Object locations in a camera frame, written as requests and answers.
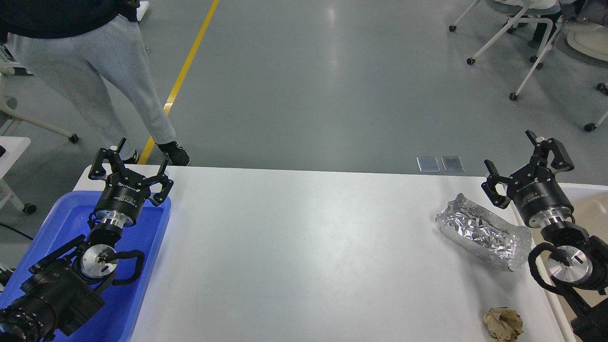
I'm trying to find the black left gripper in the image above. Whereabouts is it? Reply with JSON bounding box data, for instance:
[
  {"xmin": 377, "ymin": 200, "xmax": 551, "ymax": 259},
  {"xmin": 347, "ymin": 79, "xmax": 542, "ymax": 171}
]
[{"xmin": 88, "ymin": 138, "xmax": 174, "ymax": 227}]

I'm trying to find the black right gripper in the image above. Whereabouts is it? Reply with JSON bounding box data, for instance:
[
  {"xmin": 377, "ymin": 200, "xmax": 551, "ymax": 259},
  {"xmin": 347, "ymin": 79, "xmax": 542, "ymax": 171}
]
[{"xmin": 481, "ymin": 130, "xmax": 575, "ymax": 228}]

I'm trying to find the aluminium foil container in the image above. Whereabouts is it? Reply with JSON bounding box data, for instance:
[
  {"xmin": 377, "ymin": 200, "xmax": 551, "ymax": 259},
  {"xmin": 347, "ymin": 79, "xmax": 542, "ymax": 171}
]
[{"xmin": 435, "ymin": 193, "xmax": 532, "ymax": 271}]

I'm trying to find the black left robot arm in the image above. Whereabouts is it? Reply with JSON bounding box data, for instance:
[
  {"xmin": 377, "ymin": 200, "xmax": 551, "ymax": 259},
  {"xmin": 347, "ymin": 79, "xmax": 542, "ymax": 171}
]
[{"xmin": 1, "ymin": 138, "xmax": 173, "ymax": 342}]

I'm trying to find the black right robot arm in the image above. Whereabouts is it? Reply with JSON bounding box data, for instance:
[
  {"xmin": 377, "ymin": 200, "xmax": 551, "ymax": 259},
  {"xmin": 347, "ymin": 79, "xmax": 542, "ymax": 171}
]
[{"xmin": 482, "ymin": 130, "xmax": 608, "ymax": 342}]

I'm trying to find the beige plastic bin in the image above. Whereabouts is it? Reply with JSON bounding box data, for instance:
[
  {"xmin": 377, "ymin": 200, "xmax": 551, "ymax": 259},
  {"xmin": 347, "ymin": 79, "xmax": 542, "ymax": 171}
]
[{"xmin": 528, "ymin": 183, "xmax": 607, "ymax": 342}]

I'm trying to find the blue plastic tray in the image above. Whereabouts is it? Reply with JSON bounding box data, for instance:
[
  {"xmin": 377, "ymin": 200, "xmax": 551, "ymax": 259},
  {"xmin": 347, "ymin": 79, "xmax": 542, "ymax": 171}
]
[{"xmin": 0, "ymin": 190, "xmax": 172, "ymax": 342}]

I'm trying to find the metal floor plate right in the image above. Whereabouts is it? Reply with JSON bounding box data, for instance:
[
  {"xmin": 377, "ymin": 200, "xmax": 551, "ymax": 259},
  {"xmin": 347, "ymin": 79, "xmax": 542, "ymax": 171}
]
[{"xmin": 440, "ymin": 156, "xmax": 466, "ymax": 173}]

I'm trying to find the metal floor plate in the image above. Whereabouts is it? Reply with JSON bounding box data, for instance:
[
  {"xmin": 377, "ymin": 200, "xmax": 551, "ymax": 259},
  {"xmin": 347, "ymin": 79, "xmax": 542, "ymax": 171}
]
[
  {"xmin": 440, "ymin": 156, "xmax": 466, "ymax": 173},
  {"xmin": 416, "ymin": 156, "xmax": 441, "ymax": 173}
]

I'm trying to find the metal floor plate left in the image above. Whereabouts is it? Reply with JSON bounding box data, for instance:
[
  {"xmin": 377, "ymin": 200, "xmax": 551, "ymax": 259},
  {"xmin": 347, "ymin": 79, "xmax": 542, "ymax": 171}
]
[{"xmin": 416, "ymin": 156, "xmax": 441, "ymax": 173}]

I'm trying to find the white side table left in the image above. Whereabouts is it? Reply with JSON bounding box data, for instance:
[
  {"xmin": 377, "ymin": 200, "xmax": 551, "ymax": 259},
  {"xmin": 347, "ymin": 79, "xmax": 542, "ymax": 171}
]
[{"xmin": 0, "ymin": 136, "xmax": 37, "ymax": 214}]

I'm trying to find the crumpled brown paper ball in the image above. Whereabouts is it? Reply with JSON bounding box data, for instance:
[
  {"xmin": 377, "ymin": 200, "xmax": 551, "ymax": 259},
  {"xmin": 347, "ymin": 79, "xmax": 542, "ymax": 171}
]
[{"xmin": 483, "ymin": 307, "xmax": 524, "ymax": 342}]

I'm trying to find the person in grey trousers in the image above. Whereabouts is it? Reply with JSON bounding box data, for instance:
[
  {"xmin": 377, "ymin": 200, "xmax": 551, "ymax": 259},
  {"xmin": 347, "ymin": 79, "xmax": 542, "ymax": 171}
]
[{"xmin": 0, "ymin": 0, "xmax": 190, "ymax": 165}]

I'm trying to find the white rolling chair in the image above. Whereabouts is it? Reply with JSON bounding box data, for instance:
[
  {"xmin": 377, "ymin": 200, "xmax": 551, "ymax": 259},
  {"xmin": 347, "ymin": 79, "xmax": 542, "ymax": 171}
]
[
  {"xmin": 509, "ymin": 0, "xmax": 608, "ymax": 133},
  {"xmin": 466, "ymin": 0, "xmax": 561, "ymax": 66}
]

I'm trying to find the white foam block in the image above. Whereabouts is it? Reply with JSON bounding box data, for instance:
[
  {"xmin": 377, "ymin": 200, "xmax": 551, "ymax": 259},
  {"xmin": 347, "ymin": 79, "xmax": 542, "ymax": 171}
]
[{"xmin": 136, "ymin": 0, "xmax": 150, "ymax": 22}]

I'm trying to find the white chair base left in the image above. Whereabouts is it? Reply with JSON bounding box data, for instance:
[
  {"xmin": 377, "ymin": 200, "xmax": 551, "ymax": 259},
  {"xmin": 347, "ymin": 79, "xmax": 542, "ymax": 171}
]
[{"xmin": 0, "ymin": 43, "xmax": 80, "ymax": 144}]

